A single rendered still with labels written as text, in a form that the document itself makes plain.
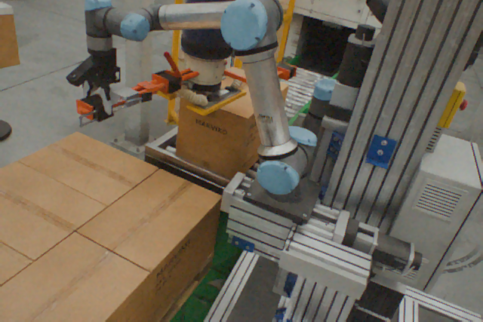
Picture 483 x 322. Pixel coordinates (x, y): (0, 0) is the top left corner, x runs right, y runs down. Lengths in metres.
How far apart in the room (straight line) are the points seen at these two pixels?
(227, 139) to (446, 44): 1.19
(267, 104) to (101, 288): 0.98
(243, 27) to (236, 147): 1.15
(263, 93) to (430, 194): 0.65
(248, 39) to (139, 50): 2.12
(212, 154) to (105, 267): 0.82
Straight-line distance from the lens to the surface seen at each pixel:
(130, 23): 1.21
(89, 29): 1.30
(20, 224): 1.96
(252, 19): 0.97
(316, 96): 1.67
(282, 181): 1.10
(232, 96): 1.85
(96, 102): 1.40
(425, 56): 1.26
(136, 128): 3.33
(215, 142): 2.11
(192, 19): 1.23
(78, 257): 1.77
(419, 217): 1.44
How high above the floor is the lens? 1.83
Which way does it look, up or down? 31 degrees down
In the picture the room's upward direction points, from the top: 11 degrees clockwise
